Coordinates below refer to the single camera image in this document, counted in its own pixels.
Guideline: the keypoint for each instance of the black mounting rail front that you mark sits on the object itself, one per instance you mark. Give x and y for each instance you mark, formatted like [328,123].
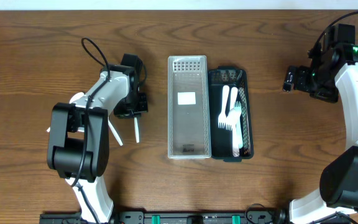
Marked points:
[256,215]

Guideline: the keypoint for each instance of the white plastic spoon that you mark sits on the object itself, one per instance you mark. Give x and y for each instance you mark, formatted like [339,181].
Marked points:
[136,129]
[232,119]

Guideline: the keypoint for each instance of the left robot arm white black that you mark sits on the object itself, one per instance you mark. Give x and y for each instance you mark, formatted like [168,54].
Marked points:
[78,147]

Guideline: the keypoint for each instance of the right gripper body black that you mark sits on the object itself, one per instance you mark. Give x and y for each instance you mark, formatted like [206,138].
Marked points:
[320,84]

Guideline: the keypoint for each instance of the white label in clear basket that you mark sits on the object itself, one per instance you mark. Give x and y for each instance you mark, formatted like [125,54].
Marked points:
[186,98]

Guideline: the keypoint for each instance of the white utensil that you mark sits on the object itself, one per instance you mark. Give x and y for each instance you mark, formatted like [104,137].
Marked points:
[75,97]
[115,133]

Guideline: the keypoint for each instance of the white plastic fork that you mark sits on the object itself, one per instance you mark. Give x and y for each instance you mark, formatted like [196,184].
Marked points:
[222,116]
[233,98]

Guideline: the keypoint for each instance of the black plastic basket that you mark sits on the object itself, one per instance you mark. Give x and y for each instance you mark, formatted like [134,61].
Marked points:
[221,138]

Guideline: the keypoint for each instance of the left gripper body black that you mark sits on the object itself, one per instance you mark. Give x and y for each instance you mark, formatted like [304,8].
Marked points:
[128,113]

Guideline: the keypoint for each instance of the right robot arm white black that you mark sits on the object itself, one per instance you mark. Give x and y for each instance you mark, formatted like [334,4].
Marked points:
[338,185]

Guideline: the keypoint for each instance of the clear plastic basket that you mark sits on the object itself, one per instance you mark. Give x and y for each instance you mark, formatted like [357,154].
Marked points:
[188,125]

